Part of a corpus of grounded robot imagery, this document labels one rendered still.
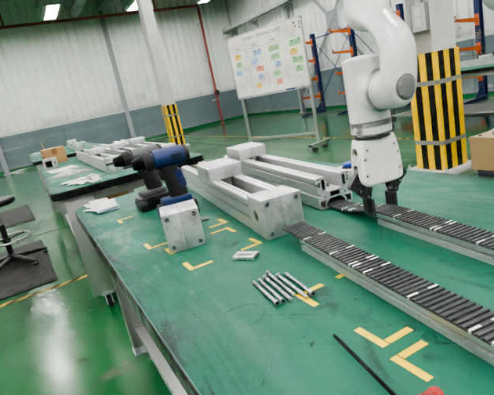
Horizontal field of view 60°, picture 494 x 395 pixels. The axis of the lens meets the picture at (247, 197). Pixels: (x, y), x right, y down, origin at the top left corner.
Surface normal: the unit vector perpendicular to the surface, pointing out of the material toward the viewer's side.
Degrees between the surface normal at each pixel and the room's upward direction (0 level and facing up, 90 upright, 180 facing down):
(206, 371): 0
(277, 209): 90
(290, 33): 90
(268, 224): 90
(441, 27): 90
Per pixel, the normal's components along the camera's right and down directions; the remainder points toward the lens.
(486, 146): -0.87, 0.29
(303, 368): -0.20, -0.95
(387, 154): 0.34, 0.17
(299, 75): -0.66, 0.31
